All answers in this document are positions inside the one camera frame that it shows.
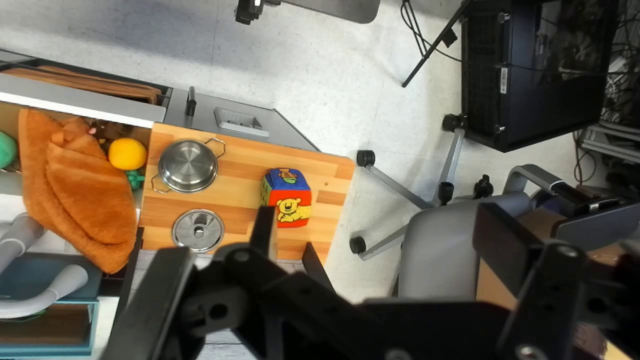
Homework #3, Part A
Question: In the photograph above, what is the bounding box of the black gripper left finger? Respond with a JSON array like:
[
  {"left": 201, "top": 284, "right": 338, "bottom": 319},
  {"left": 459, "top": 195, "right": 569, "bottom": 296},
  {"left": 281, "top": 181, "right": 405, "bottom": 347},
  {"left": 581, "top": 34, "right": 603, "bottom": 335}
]
[{"left": 248, "top": 205, "right": 277, "bottom": 260}]

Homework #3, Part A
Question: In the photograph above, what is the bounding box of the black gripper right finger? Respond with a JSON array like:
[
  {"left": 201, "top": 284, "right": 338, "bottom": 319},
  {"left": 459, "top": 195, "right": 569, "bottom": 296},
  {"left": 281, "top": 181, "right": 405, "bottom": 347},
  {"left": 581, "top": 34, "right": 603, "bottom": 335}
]
[{"left": 300, "top": 241, "right": 338, "bottom": 296}]

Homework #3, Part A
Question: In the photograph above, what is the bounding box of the small silver pot lid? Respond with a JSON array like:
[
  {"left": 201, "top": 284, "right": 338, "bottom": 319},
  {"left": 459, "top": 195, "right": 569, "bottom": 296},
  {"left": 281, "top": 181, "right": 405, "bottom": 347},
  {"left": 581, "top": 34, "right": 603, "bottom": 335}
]
[{"left": 170, "top": 206, "right": 225, "bottom": 255}]

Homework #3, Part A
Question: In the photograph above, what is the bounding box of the small silver pot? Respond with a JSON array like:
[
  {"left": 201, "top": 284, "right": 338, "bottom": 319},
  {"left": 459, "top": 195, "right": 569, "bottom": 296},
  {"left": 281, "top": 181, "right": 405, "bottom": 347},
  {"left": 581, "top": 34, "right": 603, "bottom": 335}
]
[{"left": 148, "top": 137, "right": 227, "bottom": 196}]

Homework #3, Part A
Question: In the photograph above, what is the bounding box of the colourful soft toy cube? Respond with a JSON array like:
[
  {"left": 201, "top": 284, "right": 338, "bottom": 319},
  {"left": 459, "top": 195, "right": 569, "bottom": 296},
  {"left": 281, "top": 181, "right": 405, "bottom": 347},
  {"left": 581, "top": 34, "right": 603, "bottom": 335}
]
[{"left": 258, "top": 167, "right": 313, "bottom": 231}]

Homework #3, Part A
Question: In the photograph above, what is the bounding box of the gray office chair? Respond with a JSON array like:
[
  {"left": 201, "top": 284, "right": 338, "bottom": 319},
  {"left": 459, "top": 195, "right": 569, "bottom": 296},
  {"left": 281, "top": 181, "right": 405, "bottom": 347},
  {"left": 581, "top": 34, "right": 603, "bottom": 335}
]
[{"left": 348, "top": 112, "right": 581, "bottom": 302}]

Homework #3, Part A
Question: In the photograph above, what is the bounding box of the gray cabinet door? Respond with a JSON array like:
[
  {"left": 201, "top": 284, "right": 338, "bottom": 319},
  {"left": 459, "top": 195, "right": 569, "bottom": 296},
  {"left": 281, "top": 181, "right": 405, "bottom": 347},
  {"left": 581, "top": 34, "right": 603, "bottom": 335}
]
[{"left": 163, "top": 86, "right": 319, "bottom": 154}]

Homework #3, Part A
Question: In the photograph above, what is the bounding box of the small green toy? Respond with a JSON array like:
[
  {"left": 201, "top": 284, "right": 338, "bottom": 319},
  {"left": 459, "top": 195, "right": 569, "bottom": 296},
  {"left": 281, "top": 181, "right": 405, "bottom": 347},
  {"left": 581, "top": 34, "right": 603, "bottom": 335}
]
[{"left": 126, "top": 170, "right": 146, "bottom": 195}]

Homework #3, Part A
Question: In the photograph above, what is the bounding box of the yellow toy ball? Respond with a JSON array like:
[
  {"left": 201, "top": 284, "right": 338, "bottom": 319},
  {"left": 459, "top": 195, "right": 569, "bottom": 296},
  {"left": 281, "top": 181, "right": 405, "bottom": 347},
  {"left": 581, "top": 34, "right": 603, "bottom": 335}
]
[{"left": 105, "top": 137, "right": 148, "bottom": 172}]

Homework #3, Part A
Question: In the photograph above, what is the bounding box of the orange towel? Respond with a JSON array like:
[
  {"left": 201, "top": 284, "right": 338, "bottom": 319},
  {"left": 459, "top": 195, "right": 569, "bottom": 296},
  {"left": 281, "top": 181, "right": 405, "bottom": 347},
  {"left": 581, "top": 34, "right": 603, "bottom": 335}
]
[{"left": 15, "top": 107, "right": 139, "bottom": 277}]

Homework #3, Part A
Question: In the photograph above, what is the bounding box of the white sink basin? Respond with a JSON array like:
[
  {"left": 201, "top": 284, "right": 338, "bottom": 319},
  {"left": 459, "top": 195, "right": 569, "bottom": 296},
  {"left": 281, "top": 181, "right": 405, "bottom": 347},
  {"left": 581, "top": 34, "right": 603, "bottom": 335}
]
[{"left": 0, "top": 71, "right": 168, "bottom": 130}]

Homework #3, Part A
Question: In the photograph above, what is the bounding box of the teal plastic bin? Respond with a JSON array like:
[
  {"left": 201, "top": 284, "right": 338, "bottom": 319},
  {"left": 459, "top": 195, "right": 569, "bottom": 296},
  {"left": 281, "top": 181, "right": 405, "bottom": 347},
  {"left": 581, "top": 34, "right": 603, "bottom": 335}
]
[{"left": 0, "top": 252, "right": 103, "bottom": 357}]

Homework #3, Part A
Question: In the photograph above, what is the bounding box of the black tripod leg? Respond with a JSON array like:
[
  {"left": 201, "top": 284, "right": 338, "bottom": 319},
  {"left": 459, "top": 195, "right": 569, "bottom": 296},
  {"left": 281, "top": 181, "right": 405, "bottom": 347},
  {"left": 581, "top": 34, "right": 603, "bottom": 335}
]
[{"left": 397, "top": 0, "right": 472, "bottom": 91}]

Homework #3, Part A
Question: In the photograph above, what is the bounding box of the green toy ball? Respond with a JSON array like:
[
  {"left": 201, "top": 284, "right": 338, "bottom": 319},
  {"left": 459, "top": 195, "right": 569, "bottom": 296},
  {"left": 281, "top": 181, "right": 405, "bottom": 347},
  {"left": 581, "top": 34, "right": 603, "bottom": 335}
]
[{"left": 0, "top": 130, "right": 17, "bottom": 170}]

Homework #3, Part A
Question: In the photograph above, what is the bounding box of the black computer tower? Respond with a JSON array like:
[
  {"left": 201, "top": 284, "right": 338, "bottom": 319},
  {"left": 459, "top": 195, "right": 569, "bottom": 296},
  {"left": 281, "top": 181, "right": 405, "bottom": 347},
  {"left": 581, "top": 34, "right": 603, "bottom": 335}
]
[{"left": 458, "top": 0, "right": 621, "bottom": 154}]

